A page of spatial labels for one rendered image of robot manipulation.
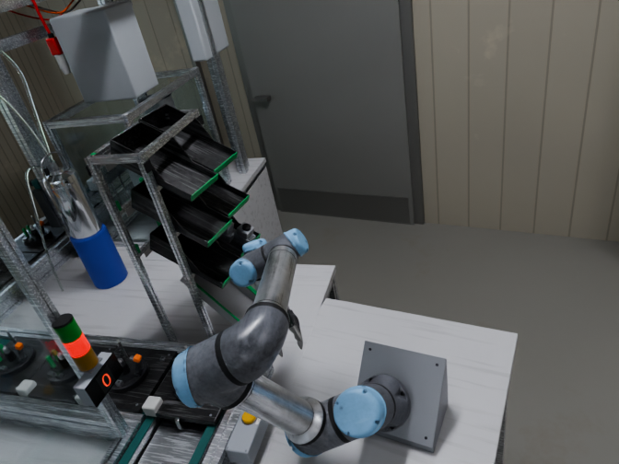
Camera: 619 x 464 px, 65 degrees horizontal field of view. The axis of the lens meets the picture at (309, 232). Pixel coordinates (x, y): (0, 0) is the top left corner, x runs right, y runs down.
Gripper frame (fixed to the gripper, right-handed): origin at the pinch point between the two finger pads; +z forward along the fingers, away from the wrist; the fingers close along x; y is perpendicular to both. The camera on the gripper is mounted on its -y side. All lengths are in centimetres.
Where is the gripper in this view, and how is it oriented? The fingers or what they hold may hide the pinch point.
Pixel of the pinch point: (290, 348)
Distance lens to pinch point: 154.3
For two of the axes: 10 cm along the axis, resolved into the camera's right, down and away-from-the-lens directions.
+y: 1.8, 0.9, -9.8
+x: 9.3, -3.3, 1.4
